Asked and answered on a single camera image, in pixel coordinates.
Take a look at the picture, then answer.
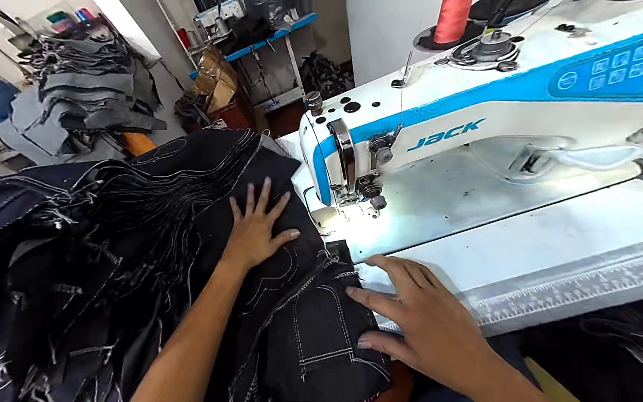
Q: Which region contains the white blue sewing machine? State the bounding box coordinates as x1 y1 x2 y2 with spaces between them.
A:
299 0 643 264

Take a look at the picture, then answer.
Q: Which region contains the person's left hand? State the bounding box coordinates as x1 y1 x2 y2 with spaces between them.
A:
222 176 301 273

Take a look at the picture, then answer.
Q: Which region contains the pile of dark fabric scraps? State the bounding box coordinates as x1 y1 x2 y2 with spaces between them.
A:
299 51 355 101

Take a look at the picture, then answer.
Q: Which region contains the orange cloth piece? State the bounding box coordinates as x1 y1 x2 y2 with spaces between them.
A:
122 132 157 157

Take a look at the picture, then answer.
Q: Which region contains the coral thread cone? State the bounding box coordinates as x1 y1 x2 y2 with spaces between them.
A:
433 0 473 44

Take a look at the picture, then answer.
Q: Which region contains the brown cardboard box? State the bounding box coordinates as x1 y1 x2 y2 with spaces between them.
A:
193 46 240 115

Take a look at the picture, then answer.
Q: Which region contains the blue-edged sewing table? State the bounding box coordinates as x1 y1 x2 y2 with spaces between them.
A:
189 12 319 112

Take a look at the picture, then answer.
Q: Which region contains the pile of black denim garments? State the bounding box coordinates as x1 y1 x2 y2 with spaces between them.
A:
0 129 266 402

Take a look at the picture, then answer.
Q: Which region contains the person's left forearm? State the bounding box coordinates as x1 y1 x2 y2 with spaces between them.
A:
131 257 249 402

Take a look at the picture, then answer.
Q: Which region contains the person's right forearm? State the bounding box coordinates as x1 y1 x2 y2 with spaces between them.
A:
444 345 548 402

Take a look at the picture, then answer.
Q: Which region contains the heap of dark garments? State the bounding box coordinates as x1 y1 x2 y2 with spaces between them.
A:
522 291 643 402

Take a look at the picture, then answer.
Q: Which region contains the pile of gray fabric pieces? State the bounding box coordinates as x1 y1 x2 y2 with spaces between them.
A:
0 28 167 167

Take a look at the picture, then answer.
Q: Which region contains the black denim piece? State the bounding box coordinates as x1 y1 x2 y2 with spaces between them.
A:
190 133 329 330
231 240 393 402

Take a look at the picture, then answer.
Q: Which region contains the person's right hand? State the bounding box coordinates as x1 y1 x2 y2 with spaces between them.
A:
346 254 494 386

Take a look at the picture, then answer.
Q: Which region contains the transparent ruler strip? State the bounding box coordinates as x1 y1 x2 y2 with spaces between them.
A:
380 232 643 338

